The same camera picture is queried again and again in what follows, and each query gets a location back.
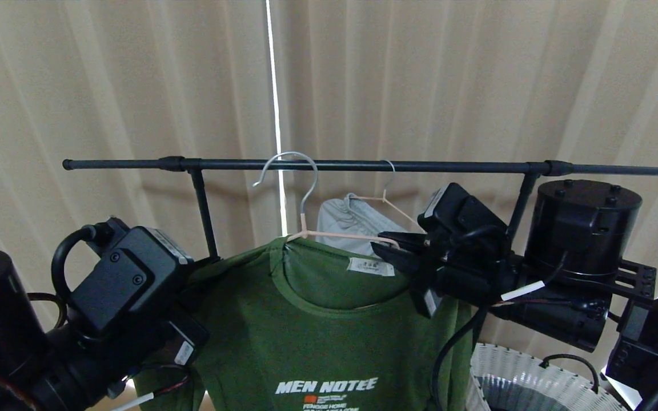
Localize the pink clothes hanger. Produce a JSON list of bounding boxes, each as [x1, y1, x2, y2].
[[347, 159, 424, 234], [252, 151, 404, 249]]

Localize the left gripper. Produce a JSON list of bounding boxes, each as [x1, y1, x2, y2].
[[134, 305, 211, 369]]

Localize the black cable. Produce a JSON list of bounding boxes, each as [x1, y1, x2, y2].
[[431, 305, 490, 411], [51, 224, 114, 304]]

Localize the green t-shirt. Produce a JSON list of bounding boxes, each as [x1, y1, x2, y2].
[[131, 236, 476, 411]]

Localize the beige curtain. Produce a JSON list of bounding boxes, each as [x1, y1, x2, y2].
[[0, 0, 658, 411]]

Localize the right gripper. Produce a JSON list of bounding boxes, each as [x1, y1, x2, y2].
[[370, 231, 522, 319]]

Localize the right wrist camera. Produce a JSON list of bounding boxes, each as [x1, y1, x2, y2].
[[417, 182, 513, 258]]

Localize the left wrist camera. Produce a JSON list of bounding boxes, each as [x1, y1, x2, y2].
[[69, 224, 194, 338]]

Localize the pale grey shorts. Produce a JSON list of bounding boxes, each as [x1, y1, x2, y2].
[[316, 196, 416, 258]]

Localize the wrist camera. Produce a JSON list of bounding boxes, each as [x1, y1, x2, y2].
[[417, 182, 513, 258], [69, 224, 194, 338]]

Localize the white laundry basket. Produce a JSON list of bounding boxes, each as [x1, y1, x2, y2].
[[466, 342, 630, 411]]

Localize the black clothes rack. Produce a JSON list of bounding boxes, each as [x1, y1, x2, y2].
[[62, 155, 658, 261]]

